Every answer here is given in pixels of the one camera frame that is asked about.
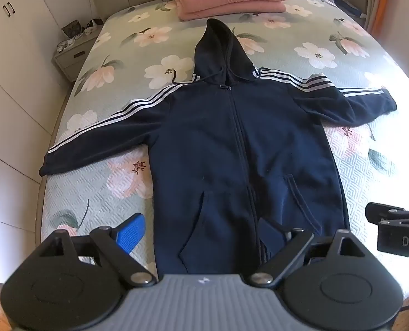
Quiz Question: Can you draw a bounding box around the white wardrobe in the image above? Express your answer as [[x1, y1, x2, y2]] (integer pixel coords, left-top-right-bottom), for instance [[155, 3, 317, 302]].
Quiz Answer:
[[0, 0, 124, 285]]

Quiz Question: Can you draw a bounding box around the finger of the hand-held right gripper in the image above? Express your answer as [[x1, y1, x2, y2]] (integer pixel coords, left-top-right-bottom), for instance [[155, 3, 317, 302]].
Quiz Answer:
[[377, 217, 409, 254], [365, 202, 409, 227]]

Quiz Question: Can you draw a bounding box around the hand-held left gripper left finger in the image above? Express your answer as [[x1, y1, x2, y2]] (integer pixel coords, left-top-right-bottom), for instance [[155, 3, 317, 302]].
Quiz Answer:
[[35, 213, 159, 288]]

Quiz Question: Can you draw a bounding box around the dark cloth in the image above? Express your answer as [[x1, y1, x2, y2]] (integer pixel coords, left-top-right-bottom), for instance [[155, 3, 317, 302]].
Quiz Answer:
[[328, 0, 368, 18]]

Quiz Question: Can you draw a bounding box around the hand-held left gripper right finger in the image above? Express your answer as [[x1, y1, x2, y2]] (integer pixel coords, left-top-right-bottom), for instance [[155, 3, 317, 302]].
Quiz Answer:
[[249, 218, 373, 288]]

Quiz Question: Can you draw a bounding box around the beige nightstand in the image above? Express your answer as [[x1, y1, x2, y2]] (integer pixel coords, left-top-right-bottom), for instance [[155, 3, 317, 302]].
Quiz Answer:
[[54, 24, 104, 82]]

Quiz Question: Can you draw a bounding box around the navy striped zip hoodie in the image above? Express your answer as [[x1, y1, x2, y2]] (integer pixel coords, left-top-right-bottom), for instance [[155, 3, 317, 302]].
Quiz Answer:
[[39, 18, 398, 276]]

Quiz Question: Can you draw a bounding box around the floral green bedspread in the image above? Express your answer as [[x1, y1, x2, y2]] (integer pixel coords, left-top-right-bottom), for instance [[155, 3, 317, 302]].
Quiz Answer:
[[35, 0, 409, 299]]

